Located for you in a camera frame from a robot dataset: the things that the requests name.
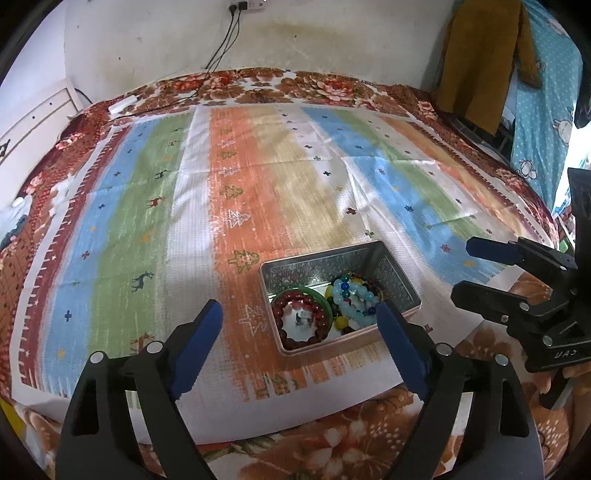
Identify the white wall socket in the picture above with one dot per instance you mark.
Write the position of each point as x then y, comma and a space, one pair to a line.
249, 5

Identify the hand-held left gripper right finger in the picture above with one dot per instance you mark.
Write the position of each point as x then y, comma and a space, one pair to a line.
399, 346

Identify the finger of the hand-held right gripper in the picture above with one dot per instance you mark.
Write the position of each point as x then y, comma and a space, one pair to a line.
480, 295
489, 250

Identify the yellow object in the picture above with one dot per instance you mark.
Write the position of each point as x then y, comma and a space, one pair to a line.
10, 420

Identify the brown hanging garment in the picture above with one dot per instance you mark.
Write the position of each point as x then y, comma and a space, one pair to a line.
480, 55

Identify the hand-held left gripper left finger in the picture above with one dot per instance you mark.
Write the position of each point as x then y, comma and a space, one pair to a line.
203, 341

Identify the white cabinet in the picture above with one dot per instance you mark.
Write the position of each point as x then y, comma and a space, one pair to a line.
32, 120

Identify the blue dotted rabbit cloth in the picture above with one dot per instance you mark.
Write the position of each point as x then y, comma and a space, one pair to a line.
549, 92

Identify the pale blue cloth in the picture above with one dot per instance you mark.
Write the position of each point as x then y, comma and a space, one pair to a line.
11, 217

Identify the striped patterned cloth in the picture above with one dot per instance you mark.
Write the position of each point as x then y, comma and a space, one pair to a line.
277, 184

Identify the floral bedsheet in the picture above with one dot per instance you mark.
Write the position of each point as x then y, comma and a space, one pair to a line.
346, 443

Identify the green bangle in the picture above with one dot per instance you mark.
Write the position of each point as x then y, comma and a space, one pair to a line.
318, 294

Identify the silver metal tin box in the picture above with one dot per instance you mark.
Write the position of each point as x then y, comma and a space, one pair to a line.
323, 267

